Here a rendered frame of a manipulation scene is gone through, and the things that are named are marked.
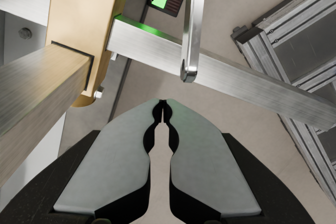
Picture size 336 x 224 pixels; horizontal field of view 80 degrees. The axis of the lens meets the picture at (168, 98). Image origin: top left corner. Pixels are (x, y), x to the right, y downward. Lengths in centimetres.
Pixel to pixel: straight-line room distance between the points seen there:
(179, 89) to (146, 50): 94
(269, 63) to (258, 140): 65
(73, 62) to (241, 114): 117
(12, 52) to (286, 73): 93
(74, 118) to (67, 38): 23
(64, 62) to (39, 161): 50
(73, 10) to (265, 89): 20
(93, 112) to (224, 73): 26
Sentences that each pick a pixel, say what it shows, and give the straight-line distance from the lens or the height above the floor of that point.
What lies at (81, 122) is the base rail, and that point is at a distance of 42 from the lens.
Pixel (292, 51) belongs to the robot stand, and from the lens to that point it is 98.
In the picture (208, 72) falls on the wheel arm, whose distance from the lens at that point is 21.
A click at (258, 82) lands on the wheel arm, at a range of 23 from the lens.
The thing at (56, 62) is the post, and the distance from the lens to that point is 17.
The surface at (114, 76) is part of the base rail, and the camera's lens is 35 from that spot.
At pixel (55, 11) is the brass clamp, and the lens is 20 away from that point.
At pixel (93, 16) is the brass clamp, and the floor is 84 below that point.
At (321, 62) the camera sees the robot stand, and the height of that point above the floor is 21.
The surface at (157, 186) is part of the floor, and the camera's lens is 163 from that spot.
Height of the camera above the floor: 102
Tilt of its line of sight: 62 degrees down
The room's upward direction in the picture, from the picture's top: 179 degrees clockwise
